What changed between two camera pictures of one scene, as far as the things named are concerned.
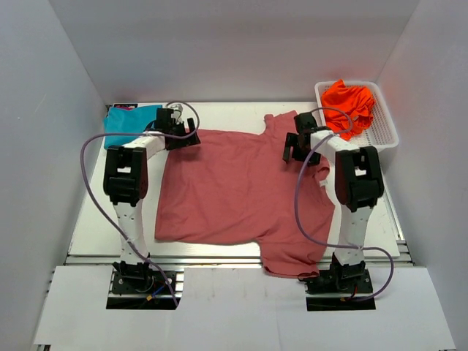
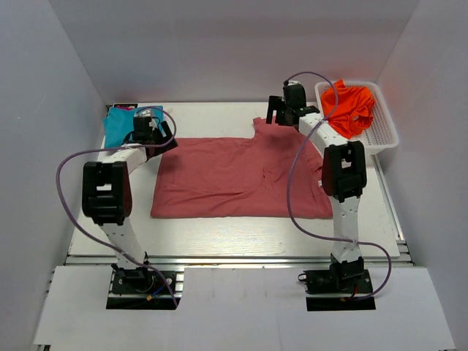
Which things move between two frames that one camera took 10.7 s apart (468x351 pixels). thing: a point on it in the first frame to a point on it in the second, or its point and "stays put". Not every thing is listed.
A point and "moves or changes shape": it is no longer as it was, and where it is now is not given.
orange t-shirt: [347, 110] stays put
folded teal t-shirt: [122, 125] stays put
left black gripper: [189, 140] to [168, 142]
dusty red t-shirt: [235, 187] moves or changes shape
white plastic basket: [382, 133] stays put
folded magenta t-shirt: [124, 107] stays put
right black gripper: [292, 140] to [276, 103]
